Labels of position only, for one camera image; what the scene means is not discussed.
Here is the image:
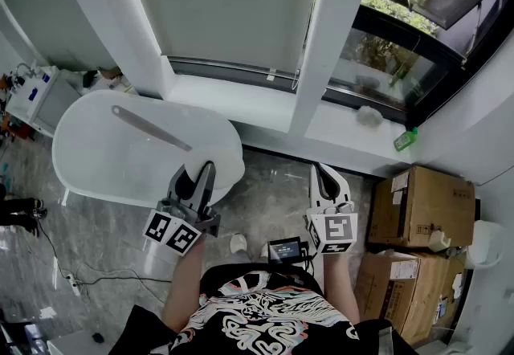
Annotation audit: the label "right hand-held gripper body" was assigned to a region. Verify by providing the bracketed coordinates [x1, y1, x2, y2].
[304, 202, 359, 255]

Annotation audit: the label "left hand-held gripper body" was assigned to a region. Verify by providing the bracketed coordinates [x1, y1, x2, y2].
[143, 197, 222, 258]

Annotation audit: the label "white long-handled brush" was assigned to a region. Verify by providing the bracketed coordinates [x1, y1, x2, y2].
[111, 104, 247, 190]

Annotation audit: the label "white bathtub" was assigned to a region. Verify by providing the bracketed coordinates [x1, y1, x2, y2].
[51, 88, 246, 210]

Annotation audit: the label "person's left forearm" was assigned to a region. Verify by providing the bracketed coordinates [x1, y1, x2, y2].
[162, 243, 206, 333]

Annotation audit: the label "person's right forearm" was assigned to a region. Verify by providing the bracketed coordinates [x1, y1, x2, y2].
[320, 251, 361, 325]

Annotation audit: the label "small black display screen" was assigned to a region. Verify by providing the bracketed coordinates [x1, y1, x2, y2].
[267, 236, 310, 266]

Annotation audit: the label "grey fluffy duster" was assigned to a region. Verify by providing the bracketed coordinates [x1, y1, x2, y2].
[356, 104, 383, 128]

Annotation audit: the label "green plastic bottle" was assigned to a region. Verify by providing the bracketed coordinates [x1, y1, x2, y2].
[393, 126, 419, 153]

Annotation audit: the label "large brown cardboard box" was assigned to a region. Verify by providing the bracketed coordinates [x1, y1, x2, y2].
[367, 165, 477, 250]

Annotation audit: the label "brown cardboard box white labels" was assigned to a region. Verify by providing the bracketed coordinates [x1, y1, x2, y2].
[353, 251, 467, 346]

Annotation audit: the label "white windowsill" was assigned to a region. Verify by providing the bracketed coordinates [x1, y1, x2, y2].
[164, 74, 421, 178]

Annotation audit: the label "white power strip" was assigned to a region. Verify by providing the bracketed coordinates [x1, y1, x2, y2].
[67, 272, 82, 298]

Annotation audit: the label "black printed t-shirt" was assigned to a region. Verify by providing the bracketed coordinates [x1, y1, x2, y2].
[108, 263, 418, 355]

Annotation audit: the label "white platform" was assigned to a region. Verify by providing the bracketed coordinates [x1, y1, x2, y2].
[47, 328, 118, 355]

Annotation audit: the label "white cabinet with blue labels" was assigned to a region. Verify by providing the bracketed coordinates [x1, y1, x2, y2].
[6, 66, 81, 137]

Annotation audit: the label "black equipment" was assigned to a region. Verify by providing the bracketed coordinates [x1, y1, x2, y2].
[0, 196, 47, 236]

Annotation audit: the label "black display cable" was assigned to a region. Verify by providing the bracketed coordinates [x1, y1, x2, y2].
[299, 241, 317, 276]

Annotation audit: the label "black floor cable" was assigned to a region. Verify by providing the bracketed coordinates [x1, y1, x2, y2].
[38, 220, 173, 306]

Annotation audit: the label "black window frame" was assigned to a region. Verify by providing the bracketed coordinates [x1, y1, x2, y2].
[320, 0, 514, 130]

